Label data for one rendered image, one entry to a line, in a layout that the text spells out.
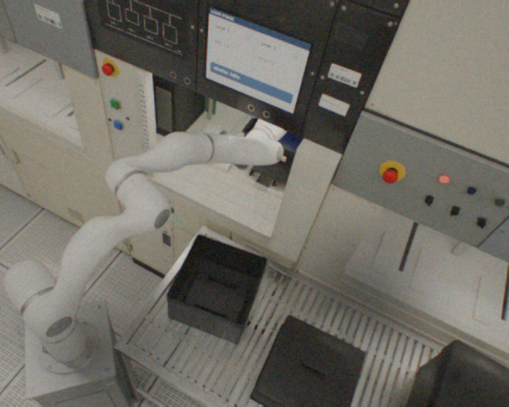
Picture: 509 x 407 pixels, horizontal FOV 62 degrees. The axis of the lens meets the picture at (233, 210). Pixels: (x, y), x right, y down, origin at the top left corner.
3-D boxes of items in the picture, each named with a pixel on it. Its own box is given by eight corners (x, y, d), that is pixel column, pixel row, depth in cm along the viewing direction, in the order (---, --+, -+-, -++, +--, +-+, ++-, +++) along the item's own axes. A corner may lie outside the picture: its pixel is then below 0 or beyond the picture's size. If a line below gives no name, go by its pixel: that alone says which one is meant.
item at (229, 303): (196, 256, 169) (197, 232, 155) (261, 280, 165) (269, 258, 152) (166, 317, 153) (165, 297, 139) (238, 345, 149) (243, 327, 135)
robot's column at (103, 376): (75, 440, 192) (25, 399, 132) (69, 378, 208) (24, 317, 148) (137, 421, 199) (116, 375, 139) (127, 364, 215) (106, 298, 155)
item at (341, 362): (248, 398, 139) (254, 387, 128) (282, 322, 156) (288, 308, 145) (332, 443, 133) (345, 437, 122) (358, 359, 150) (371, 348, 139)
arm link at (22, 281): (47, 352, 124) (22, 320, 105) (17, 306, 131) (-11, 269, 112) (84, 326, 129) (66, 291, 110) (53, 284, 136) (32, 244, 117)
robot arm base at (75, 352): (40, 381, 136) (22, 363, 121) (38, 326, 146) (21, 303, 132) (100, 365, 140) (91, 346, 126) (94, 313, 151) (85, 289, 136)
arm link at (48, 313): (31, 303, 122) (60, 346, 116) (-2, 300, 111) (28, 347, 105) (150, 177, 122) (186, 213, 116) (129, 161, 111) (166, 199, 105)
